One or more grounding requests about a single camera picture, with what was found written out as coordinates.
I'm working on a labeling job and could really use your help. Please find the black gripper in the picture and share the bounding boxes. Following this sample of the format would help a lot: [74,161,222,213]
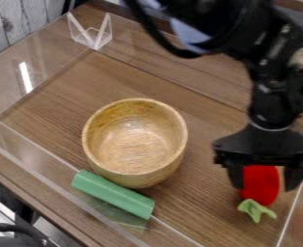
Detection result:
[212,124,303,191]

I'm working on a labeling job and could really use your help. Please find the red felt fruit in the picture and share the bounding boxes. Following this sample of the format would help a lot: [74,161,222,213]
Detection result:
[237,165,280,224]

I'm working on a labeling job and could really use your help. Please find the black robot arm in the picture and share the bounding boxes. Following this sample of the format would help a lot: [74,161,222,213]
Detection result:
[124,0,303,191]

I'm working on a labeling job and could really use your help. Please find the wooden bowl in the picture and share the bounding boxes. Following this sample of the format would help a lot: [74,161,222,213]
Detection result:
[81,97,188,189]

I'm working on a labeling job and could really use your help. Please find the green rectangular block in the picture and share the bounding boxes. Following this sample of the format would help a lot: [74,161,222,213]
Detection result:
[70,170,156,220]

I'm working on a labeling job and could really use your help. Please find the clear acrylic tray walls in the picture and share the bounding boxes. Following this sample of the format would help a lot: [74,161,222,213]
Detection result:
[0,7,303,247]

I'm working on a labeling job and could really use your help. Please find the black metal stand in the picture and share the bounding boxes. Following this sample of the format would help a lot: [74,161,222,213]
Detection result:
[0,215,53,247]

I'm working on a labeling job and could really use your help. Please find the clear acrylic corner bracket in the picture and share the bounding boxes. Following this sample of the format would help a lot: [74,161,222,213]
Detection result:
[66,13,113,50]

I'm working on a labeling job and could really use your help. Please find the black cable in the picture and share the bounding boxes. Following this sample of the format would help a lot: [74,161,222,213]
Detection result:
[0,221,48,242]

